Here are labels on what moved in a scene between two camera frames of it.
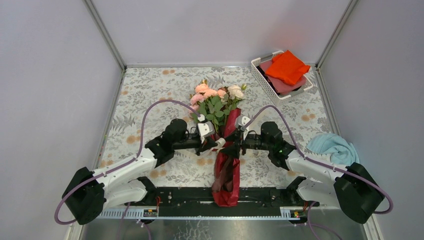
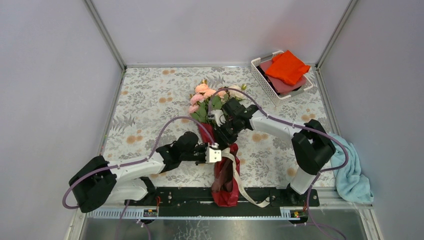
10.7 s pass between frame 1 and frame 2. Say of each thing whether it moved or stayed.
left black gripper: moved
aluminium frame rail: stayed
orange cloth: stayed
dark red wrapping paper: stayed
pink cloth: stayed
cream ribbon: moved
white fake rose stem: stayed
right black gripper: moved
